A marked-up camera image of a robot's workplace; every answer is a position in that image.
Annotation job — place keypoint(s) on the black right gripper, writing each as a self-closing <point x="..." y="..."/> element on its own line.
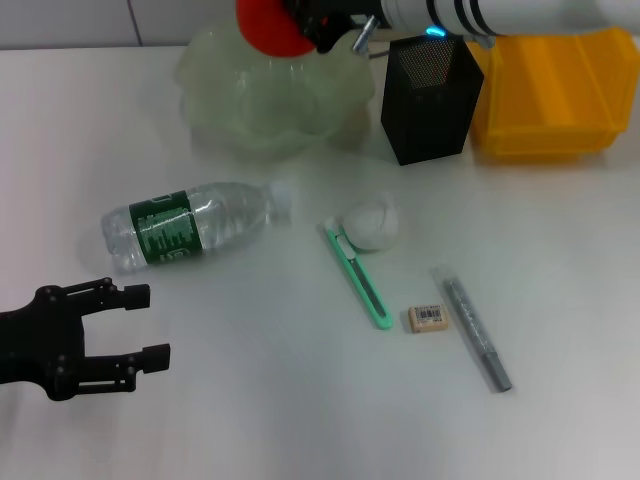
<point x="350" y="10"/>

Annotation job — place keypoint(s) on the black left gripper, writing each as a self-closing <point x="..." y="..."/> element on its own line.
<point x="45" y="345"/>

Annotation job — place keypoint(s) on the orange red foam fruit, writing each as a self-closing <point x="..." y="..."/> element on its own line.
<point x="265" y="25"/>

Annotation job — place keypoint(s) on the clear water bottle green label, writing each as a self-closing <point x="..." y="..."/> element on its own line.
<point x="165" y="230"/>

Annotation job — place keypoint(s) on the white paper ball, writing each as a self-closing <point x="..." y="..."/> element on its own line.
<point x="372" y="225"/>

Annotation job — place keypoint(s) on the mint green utility knife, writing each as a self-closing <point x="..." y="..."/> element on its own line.
<point x="360" y="275"/>

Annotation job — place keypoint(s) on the beige eraser with barcode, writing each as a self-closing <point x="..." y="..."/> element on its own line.
<point x="428" y="319"/>

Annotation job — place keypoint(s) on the grey marker pen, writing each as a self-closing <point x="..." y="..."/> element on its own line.
<point x="470" y="320"/>

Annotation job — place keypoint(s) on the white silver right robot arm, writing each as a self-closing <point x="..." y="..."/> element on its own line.
<point x="450" y="10"/>

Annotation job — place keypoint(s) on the pale green glass fruit bowl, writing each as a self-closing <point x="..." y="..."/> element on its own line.
<point x="275" y="115"/>

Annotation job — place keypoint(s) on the black mesh pen holder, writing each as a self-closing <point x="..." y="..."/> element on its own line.
<point x="425" y="125"/>

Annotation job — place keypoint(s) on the yellow plastic storage bin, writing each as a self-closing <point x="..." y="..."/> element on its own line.
<point x="550" y="100"/>

